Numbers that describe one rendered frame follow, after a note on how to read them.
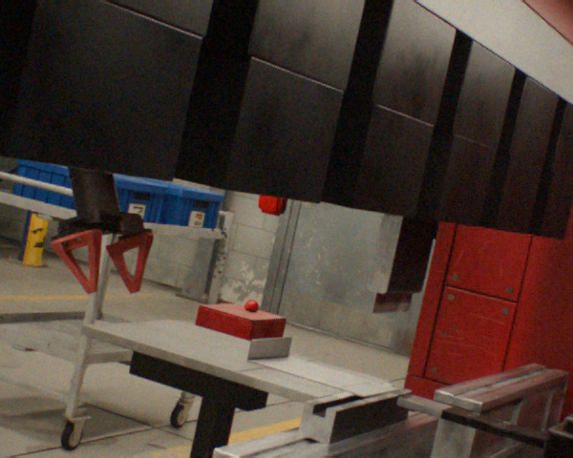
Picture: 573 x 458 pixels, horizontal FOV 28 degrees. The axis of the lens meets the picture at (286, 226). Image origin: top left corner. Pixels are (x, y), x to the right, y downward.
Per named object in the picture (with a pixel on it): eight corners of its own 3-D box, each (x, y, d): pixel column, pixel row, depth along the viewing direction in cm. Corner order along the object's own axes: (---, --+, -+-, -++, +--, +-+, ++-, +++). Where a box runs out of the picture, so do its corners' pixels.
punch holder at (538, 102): (459, 219, 140) (489, 84, 139) (528, 235, 136) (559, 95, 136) (418, 213, 127) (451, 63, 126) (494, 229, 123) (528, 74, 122)
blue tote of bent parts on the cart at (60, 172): (62, 206, 488) (71, 163, 487) (160, 231, 466) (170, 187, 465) (6, 200, 456) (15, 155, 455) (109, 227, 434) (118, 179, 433)
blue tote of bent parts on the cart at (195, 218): (123, 213, 525) (131, 173, 524) (217, 236, 503) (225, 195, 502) (75, 208, 493) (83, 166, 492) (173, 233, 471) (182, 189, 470)
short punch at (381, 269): (398, 308, 117) (418, 215, 116) (416, 313, 116) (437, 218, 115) (361, 310, 108) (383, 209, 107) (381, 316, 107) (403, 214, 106)
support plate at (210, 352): (173, 327, 132) (175, 319, 132) (387, 390, 121) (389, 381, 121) (79, 334, 116) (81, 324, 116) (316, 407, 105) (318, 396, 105)
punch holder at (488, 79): (403, 210, 122) (436, 54, 121) (480, 227, 118) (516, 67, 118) (349, 201, 109) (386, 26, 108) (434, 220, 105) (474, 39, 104)
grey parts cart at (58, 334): (74, 386, 535) (116, 183, 530) (195, 427, 506) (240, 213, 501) (-65, 404, 454) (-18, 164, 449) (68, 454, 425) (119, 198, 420)
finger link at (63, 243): (136, 286, 150) (121, 216, 151) (103, 286, 143) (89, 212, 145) (93, 299, 153) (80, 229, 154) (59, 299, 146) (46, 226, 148)
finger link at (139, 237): (164, 286, 156) (151, 218, 157) (135, 286, 150) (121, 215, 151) (123, 298, 159) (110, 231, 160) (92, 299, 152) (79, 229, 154)
